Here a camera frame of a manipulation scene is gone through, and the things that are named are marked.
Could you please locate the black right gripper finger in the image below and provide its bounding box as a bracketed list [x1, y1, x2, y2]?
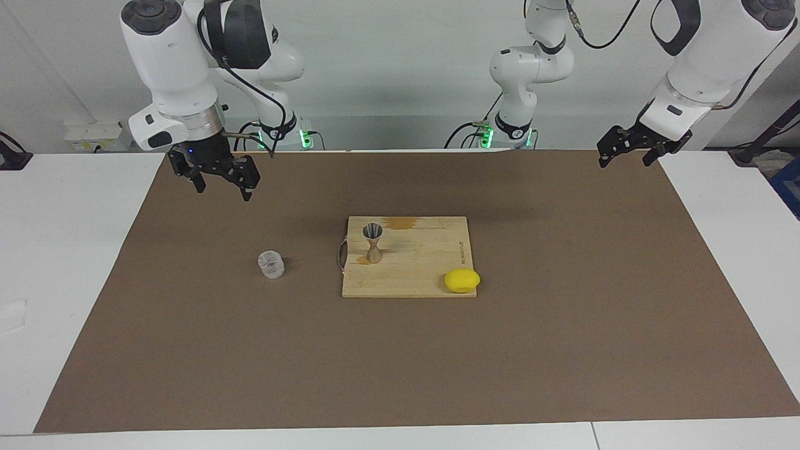
[224, 155, 261, 202]
[181, 164, 207, 194]

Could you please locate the clear glass cup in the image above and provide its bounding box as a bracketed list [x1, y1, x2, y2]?
[257, 251, 286, 279]

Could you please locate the steel double cone jigger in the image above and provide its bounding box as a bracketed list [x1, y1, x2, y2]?
[362, 222, 384, 264]

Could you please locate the black stand leg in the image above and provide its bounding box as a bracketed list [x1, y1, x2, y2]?
[728, 100, 800, 166]

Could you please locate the white power strip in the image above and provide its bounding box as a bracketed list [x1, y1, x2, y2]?
[62, 121, 135, 153]

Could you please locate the blue box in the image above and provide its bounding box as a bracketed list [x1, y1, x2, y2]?
[769, 153, 800, 219]

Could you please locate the black clamp base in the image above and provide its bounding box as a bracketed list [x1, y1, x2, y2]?
[0, 131, 33, 171]

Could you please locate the brown table mat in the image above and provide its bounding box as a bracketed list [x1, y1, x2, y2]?
[32, 149, 800, 434]

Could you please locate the bamboo cutting board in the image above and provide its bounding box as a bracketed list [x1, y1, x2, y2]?
[337, 216, 478, 299]

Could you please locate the yellow lemon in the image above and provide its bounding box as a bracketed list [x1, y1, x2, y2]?
[444, 269, 481, 294]

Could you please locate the white paper patch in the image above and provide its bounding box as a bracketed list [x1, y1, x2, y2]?
[0, 300, 29, 335]

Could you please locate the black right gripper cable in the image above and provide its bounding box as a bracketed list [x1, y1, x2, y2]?
[197, 0, 288, 158]

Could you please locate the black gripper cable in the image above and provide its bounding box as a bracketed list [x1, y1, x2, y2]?
[566, 0, 800, 112]
[197, 0, 288, 158]

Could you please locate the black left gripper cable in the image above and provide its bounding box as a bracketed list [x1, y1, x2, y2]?
[566, 0, 800, 112]

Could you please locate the black arm base cable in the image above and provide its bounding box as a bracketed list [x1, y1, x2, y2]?
[445, 122, 494, 149]

